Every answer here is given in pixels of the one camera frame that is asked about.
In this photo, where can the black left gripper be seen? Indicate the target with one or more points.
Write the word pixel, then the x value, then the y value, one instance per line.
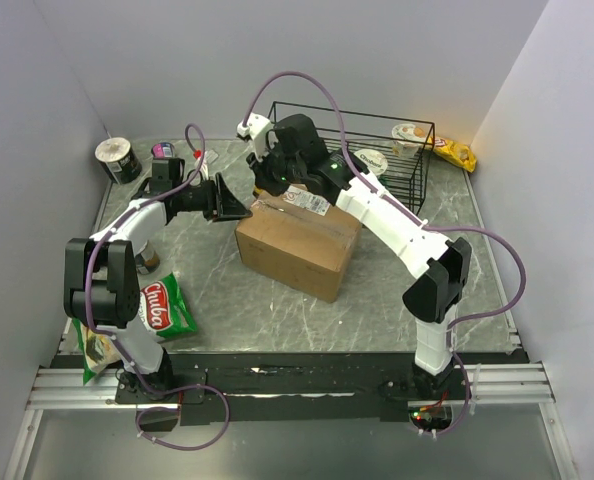
pixel 222 205

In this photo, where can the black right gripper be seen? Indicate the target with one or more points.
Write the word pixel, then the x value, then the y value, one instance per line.
pixel 262 177

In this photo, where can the brown cardboard box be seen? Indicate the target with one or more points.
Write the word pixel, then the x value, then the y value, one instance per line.
pixel 300 240

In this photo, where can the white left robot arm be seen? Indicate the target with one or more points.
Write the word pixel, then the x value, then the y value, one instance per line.
pixel 101 287

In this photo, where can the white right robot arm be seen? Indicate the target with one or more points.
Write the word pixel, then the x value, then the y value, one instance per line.
pixel 292 152

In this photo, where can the pink yogurt cup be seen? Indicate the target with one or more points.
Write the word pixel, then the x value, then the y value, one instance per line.
pixel 163 150

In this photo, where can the small brown jar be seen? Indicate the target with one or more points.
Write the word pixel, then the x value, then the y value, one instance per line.
pixel 147 260

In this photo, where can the black can white lid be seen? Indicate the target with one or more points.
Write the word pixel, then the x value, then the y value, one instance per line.
pixel 118 160

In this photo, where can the green Chuba chips bag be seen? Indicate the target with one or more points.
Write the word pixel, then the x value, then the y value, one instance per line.
pixel 162 310

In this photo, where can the white yogurt cup behind basket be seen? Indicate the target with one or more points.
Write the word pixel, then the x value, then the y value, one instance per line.
pixel 408 139

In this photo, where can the yellow snack bag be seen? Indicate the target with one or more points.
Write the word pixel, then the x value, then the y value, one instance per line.
pixel 455 153

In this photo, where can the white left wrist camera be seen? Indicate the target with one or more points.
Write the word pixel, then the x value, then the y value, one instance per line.
pixel 201 169

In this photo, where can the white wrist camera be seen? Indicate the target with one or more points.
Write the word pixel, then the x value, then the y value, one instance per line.
pixel 255 130
pixel 201 169

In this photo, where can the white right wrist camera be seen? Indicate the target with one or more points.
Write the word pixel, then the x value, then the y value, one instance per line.
pixel 255 130

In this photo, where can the black wire basket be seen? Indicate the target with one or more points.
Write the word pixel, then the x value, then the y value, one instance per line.
pixel 405 179

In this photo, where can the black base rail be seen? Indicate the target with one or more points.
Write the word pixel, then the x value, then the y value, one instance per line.
pixel 298 386

